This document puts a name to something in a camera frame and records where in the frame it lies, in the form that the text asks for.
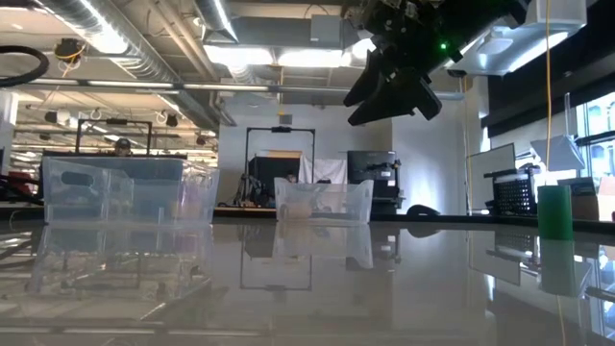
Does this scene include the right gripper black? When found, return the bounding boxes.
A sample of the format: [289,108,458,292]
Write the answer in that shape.
[343,0,481,127]

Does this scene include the green wooden cylinder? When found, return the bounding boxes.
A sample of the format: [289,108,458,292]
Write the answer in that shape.
[537,185,574,241]

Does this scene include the clear plastic bin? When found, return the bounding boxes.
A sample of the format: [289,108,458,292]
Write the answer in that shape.
[108,167,215,225]
[273,177,375,225]
[40,156,221,228]

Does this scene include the black equipment cabinet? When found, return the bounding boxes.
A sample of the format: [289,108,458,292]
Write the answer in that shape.
[346,149,404,216]

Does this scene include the grey junction box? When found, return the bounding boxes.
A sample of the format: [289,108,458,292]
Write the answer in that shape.
[309,13,343,45]

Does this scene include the grey ceiling pipe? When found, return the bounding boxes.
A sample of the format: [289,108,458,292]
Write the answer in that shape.
[0,76,465,101]

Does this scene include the white cloth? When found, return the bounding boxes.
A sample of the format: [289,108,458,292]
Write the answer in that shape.
[298,157,348,185]

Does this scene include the ceiling light strip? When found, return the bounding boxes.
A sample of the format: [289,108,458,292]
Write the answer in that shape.
[204,43,357,68]

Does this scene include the whiteboard on stand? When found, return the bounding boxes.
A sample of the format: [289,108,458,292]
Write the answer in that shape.
[468,142,517,211]

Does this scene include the black curtain panel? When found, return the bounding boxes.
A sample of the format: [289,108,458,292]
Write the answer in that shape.
[248,156,302,206]

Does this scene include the black perforated cart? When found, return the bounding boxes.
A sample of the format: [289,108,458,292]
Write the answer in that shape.
[482,164,543,216]

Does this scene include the white angled panel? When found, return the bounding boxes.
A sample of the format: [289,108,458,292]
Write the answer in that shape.
[529,134,586,171]

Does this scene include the cardboard box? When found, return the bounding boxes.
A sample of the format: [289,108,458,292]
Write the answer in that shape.
[556,176,601,222]

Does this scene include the red toolbox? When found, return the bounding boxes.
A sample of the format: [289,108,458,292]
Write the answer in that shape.
[0,170,38,201]

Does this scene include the black gantry frame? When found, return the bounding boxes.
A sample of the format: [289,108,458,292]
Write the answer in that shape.
[244,126,317,212]
[74,117,154,156]

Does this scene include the white air duct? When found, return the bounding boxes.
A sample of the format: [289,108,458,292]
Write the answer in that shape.
[446,0,588,77]

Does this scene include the yellow hanging rope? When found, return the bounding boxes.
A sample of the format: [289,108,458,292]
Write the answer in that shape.
[541,0,554,187]

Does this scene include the yellow cable reel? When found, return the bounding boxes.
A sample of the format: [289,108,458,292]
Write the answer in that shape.
[53,37,86,66]

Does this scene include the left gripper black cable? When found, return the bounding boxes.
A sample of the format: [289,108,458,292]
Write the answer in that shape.
[0,45,50,88]

